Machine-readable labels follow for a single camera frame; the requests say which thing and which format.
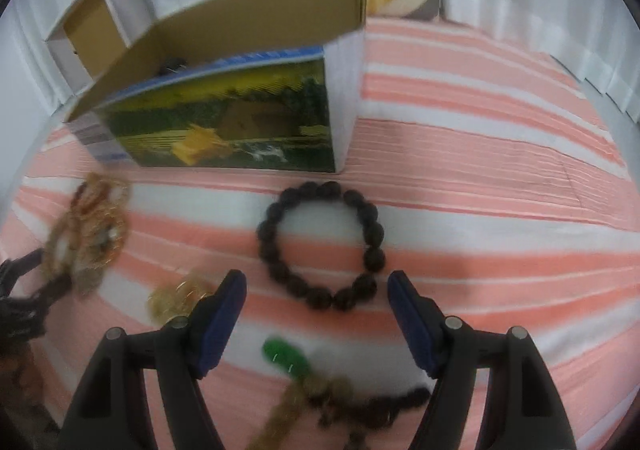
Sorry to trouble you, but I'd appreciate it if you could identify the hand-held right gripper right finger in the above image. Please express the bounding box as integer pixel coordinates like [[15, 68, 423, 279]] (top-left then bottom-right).
[[387, 270, 576, 450]]

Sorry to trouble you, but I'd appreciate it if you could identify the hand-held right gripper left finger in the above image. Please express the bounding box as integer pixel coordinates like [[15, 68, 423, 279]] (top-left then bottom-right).
[[59, 269, 248, 450]]

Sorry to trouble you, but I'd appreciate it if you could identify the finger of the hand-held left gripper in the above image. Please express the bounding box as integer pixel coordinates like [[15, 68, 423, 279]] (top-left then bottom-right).
[[20, 275, 74, 325], [0, 249, 45, 298]]

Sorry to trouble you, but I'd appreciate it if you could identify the yellow bead necklace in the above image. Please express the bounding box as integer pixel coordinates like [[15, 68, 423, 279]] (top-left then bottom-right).
[[42, 175, 132, 297]]

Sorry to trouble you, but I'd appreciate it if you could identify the amber bead bracelet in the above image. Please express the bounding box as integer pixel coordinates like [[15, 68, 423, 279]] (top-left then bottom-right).
[[77, 212, 128, 273]]

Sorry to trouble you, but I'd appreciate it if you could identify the black bead bracelet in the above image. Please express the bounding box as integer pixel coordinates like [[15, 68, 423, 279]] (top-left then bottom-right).
[[257, 181, 387, 313]]

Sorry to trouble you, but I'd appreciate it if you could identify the printed cardboard box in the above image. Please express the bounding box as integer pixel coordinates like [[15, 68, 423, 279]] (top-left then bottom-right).
[[65, 0, 368, 175]]

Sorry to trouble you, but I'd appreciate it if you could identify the person's left forearm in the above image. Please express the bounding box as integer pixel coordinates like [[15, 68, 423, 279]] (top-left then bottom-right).
[[0, 341, 43, 403]]

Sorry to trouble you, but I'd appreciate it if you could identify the green pendant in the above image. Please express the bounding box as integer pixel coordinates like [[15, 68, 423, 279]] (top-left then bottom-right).
[[262, 337, 309, 377]]

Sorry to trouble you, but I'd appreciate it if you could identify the pink striped bed sheet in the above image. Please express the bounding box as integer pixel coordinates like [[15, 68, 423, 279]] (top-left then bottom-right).
[[0, 17, 640, 450]]

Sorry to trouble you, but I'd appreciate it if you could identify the dark small object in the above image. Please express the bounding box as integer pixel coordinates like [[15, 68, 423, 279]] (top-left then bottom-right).
[[157, 57, 189, 78]]

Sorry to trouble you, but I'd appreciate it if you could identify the gold chain jewelry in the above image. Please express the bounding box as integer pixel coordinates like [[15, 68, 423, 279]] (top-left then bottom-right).
[[146, 271, 217, 327]]

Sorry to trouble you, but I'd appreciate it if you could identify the dark brown bead bracelet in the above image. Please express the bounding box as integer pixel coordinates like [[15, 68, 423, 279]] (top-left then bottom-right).
[[306, 386, 433, 450]]

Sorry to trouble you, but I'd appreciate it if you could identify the tan bead necklace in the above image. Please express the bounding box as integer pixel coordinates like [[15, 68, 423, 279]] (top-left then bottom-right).
[[245, 370, 355, 450]]

